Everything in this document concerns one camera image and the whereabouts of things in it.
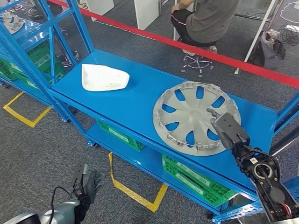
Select yellow floor tape mark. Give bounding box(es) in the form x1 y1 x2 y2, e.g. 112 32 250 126
108 152 168 213
3 91 52 128

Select black cable bundle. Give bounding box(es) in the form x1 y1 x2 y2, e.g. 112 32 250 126
278 26 299 47

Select grey black bag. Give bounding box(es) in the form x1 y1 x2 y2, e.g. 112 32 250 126
248 29 287 69

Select white desk panel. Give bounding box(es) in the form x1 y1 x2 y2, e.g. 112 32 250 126
86 0 115 22
134 0 162 31

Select blue metal shelf rack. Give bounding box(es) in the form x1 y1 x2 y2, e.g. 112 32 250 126
0 0 299 224
0 0 78 107

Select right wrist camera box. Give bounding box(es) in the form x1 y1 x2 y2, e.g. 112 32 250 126
214 112 251 147

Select black swivel stool chrome base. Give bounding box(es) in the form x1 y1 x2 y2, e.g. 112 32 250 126
180 37 214 78

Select chrome swivel stool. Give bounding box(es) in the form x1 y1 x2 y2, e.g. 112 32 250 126
57 49 80 68

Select person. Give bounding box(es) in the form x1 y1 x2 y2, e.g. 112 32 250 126
171 0 241 56

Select white plastic mirror cover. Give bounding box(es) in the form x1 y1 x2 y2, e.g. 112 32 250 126
82 63 131 92

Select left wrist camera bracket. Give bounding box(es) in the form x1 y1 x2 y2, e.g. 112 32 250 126
73 163 91 196

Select white car part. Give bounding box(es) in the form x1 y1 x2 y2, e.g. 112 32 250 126
0 12 25 35

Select red barrier belt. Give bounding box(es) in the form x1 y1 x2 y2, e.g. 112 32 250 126
48 0 299 90

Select white desk leg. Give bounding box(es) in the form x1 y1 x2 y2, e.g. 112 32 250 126
235 0 276 75

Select grey plastic wheel hubcap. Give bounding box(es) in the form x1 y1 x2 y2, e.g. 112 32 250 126
153 81 242 157

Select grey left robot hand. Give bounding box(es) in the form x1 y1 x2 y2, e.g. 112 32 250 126
76 170 102 218

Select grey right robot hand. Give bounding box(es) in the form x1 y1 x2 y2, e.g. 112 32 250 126
207 108 234 151

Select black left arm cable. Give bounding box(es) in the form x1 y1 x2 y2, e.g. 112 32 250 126
48 186 79 224

